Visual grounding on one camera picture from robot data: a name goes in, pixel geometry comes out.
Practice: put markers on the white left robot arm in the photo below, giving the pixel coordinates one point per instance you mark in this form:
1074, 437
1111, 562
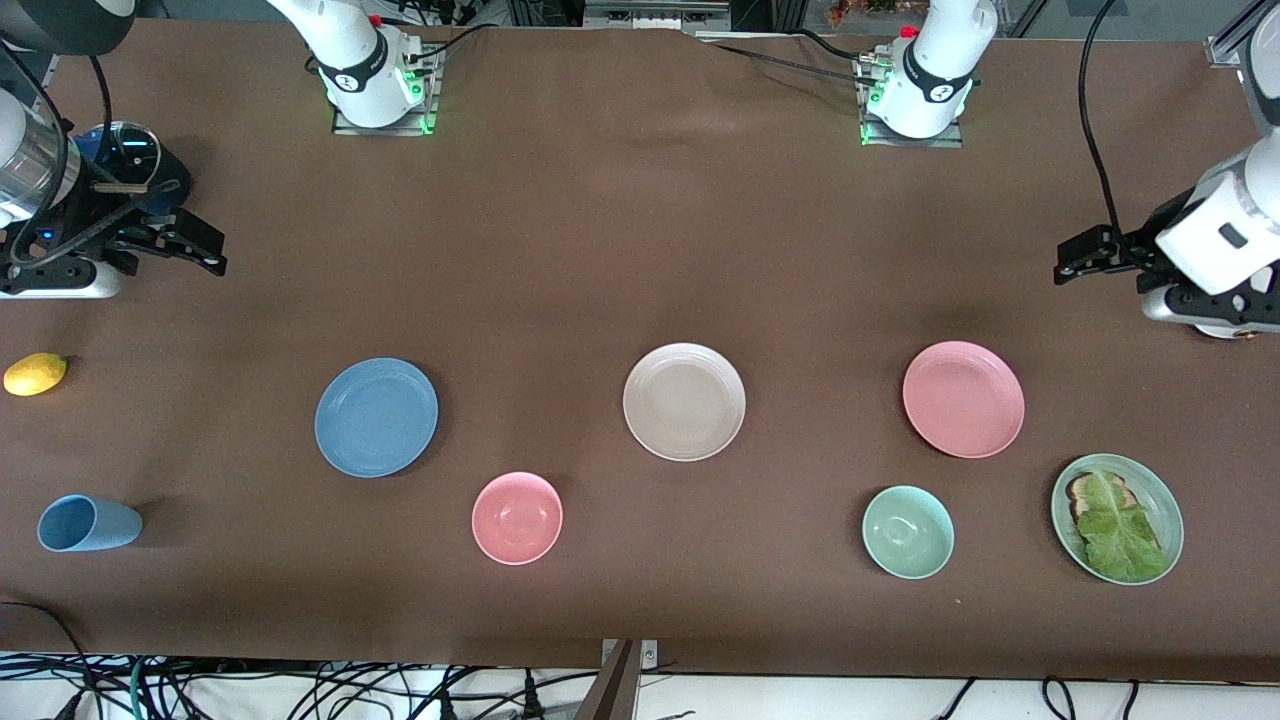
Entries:
935, 70

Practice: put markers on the brown table cover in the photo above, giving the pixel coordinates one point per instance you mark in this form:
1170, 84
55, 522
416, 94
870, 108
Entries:
640, 250

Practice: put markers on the aluminium frame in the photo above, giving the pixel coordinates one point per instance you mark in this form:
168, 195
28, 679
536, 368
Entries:
650, 15

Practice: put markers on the green plate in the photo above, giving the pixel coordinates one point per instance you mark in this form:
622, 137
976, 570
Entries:
1162, 500

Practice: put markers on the small metal bracket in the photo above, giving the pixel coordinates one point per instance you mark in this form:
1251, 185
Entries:
650, 655

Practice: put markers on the brown post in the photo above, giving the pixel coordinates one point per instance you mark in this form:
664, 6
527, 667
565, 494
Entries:
612, 690

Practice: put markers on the orange dried plant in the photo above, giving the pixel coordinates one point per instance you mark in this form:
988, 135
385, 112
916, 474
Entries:
860, 10

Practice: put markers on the metal corner bracket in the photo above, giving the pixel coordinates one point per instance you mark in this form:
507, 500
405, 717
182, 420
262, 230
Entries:
1225, 50

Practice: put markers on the green bowl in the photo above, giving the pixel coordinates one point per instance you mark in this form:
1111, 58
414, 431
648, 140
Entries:
908, 532

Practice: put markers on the green lettuce leaf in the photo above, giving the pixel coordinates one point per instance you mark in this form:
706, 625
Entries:
1120, 535

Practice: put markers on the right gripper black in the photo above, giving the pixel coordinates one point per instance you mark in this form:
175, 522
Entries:
97, 211

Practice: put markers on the yellow lemon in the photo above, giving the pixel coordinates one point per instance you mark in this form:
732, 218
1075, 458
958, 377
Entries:
35, 374

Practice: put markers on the toasted bread slice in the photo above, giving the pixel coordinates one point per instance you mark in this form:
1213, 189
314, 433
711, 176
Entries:
1078, 492

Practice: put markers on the pink bowl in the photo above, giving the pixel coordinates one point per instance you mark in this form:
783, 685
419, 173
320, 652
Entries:
517, 518

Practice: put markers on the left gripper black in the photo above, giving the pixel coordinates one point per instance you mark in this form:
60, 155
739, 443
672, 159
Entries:
1139, 246

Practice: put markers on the blue cup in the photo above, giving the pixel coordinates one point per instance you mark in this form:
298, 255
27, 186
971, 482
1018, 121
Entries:
90, 523

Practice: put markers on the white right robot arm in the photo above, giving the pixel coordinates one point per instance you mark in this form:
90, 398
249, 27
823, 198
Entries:
360, 60

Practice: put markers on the beige plate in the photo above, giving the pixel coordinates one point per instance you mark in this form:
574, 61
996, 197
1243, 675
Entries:
684, 402

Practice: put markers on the blue plate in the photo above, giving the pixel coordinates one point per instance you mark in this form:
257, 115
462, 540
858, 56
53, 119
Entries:
375, 417

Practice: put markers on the pink plate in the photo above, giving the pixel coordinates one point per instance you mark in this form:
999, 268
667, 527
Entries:
963, 400

